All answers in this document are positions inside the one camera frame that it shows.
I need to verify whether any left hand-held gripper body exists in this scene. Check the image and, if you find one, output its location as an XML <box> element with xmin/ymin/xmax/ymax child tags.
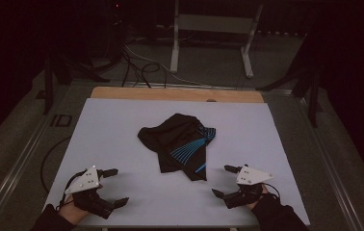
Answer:
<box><xmin>64</xmin><ymin>166</ymin><xmax>117</xmax><ymax>220</ymax></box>

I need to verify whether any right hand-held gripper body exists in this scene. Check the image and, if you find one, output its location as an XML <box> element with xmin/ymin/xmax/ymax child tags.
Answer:
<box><xmin>222</xmin><ymin>164</ymin><xmax>274</xmax><ymax>210</ymax></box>

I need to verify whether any black shirt with blue print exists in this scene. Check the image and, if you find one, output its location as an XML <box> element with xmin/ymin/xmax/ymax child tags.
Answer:
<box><xmin>137</xmin><ymin>113</ymin><xmax>217</xmax><ymax>182</ymax></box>

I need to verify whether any person's right hand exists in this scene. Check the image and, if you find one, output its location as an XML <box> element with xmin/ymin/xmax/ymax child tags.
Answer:
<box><xmin>249</xmin><ymin>184</ymin><xmax>270</xmax><ymax>210</ymax></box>

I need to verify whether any person's left hand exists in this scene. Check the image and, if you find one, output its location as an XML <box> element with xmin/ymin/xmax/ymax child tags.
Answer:
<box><xmin>58</xmin><ymin>194</ymin><xmax>90</xmax><ymax>225</ymax></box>

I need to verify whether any white table mat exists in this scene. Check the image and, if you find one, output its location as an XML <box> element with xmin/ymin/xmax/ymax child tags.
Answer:
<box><xmin>43</xmin><ymin>97</ymin><xmax>311</xmax><ymax>227</ymax></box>

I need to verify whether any black metal stand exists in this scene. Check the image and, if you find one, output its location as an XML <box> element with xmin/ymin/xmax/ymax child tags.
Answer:
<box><xmin>42</xmin><ymin>47</ymin><xmax>111</xmax><ymax>116</ymax></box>
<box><xmin>256</xmin><ymin>32</ymin><xmax>325</xmax><ymax>128</ymax></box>

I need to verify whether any right hand-held gripper black cable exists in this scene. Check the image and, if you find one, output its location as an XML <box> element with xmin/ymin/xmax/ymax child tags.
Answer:
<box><xmin>261</xmin><ymin>182</ymin><xmax>281</xmax><ymax>202</ymax></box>

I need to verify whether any hand-held gripper black cable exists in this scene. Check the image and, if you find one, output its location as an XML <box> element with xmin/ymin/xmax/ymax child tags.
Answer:
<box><xmin>56</xmin><ymin>168</ymin><xmax>89</xmax><ymax>211</ymax></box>
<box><xmin>261</xmin><ymin>182</ymin><xmax>281</xmax><ymax>202</ymax></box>

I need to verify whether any left hand-held gripper black cable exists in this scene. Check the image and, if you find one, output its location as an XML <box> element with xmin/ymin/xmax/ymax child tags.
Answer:
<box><xmin>56</xmin><ymin>168</ymin><xmax>89</xmax><ymax>211</ymax></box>

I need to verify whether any black curved floor cable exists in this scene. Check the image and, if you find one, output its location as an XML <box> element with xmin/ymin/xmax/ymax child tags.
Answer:
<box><xmin>39</xmin><ymin>136</ymin><xmax>72</xmax><ymax>194</ymax></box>

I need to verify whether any metal floor rail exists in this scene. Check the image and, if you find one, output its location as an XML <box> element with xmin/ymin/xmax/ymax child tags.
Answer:
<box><xmin>0</xmin><ymin>95</ymin><xmax>75</xmax><ymax>231</ymax></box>
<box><xmin>294</xmin><ymin>92</ymin><xmax>364</xmax><ymax>231</ymax></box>

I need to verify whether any black floor cable bundle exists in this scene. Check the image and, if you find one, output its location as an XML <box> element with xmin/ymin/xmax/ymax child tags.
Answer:
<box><xmin>120</xmin><ymin>47</ymin><xmax>169</xmax><ymax>89</ymax></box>

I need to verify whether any white floor cable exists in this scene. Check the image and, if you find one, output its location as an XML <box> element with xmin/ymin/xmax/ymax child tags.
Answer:
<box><xmin>123</xmin><ymin>43</ymin><xmax>211</xmax><ymax>88</ymax></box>

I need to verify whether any white metal stand frame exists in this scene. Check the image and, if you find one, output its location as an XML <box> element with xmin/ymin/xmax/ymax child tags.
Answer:
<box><xmin>169</xmin><ymin>0</ymin><xmax>265</xmax><ymax>79</ymax></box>

